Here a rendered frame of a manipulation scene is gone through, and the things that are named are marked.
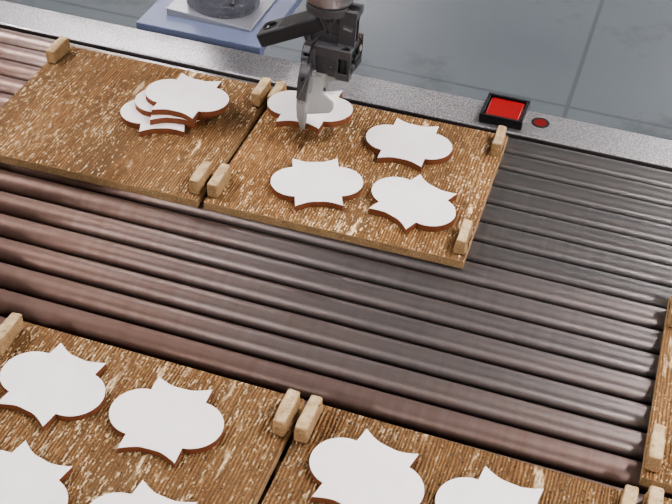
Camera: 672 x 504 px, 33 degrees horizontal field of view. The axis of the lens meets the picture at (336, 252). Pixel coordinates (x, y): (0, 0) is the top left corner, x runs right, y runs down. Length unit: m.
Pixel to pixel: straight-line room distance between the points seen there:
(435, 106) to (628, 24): 2.44
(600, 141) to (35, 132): 0.95
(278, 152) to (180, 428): 0.61
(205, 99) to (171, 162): 0.15
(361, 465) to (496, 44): 2.94
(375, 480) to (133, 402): 0.32
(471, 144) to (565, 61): 2.22
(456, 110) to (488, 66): 1.99
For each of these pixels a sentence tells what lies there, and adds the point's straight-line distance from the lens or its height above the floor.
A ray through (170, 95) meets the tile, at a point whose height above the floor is 0.97.
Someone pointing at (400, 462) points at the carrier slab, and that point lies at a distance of 1.38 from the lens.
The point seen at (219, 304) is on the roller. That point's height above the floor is 0.92.
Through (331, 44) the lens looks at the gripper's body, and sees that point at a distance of 1.81.
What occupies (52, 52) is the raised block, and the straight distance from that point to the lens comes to 2.12.
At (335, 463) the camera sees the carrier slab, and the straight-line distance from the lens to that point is 1.37.
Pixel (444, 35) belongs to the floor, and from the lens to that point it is 4.19.
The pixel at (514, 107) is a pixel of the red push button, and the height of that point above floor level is 0.93.
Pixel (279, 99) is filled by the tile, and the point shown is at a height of 0.98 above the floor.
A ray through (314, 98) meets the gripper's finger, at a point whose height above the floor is 1.03.
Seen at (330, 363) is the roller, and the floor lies 0.92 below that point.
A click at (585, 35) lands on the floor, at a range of 4.31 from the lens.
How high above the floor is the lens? 2.00
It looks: 40 degrees down
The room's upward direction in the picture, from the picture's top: 3 degrees clockwise
